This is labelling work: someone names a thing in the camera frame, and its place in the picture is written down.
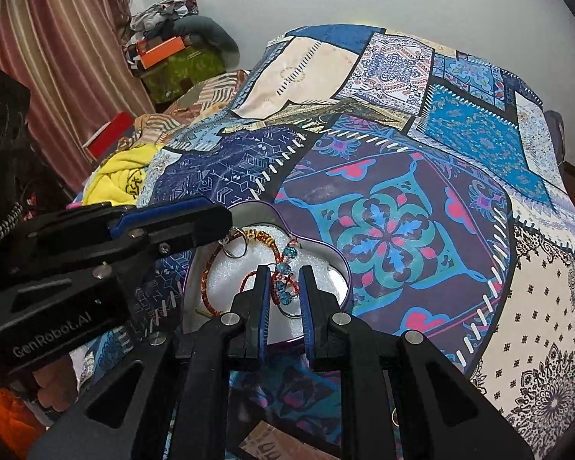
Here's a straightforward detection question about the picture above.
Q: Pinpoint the red white box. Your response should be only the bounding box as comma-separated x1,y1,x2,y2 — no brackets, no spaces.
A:
82,112,135,162

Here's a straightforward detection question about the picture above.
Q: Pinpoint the yellow garment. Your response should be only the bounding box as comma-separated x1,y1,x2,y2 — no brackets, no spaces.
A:
82,143,163,205

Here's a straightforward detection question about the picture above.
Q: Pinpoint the striped red curtain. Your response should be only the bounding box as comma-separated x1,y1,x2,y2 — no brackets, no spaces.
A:
0,0,153,190

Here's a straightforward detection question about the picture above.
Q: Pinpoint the heart-shaped purple jewelry tin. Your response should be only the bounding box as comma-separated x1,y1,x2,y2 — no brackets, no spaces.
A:
181,200,353,346

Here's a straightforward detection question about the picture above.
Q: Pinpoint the green covered side table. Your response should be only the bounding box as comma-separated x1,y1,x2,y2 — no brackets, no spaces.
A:
140,47,225,105

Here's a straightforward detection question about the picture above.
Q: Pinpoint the blue patchwork bedspread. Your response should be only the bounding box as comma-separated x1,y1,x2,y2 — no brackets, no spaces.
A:
135,25,575,459

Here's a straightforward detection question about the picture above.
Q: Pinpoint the pile of papers clothes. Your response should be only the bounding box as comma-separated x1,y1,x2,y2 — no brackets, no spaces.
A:
122,0,198,50

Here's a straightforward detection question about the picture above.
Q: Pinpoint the blue bead red necklace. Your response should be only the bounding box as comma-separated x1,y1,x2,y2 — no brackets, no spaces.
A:
238,236,302,309

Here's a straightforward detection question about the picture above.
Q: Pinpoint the striped beige blanket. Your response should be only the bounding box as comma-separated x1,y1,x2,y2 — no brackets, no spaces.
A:
117,70,249,151

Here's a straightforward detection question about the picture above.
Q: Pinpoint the silver ring bangle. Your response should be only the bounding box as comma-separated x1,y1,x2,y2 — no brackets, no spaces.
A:
219,227,249,260

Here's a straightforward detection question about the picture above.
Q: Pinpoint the orange box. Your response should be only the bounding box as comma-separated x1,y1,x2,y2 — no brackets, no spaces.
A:
137,36,186,70

